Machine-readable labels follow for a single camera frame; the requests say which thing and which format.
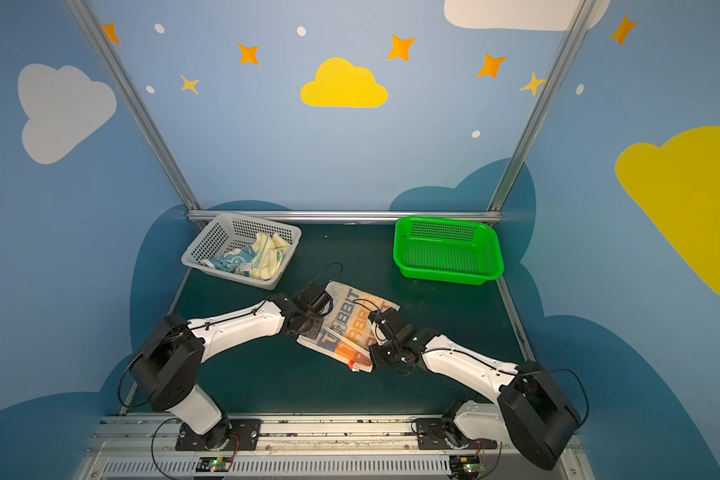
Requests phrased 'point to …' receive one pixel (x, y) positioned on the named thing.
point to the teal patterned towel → (238, 261)
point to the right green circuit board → (471, 463)
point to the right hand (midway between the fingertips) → (375, 352)
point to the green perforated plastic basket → (458, 251)
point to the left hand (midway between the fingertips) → (314, 324)
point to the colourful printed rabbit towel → (347, 333)
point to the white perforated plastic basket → (229, 232)
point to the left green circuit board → (214, 464)
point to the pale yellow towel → (268, 252)
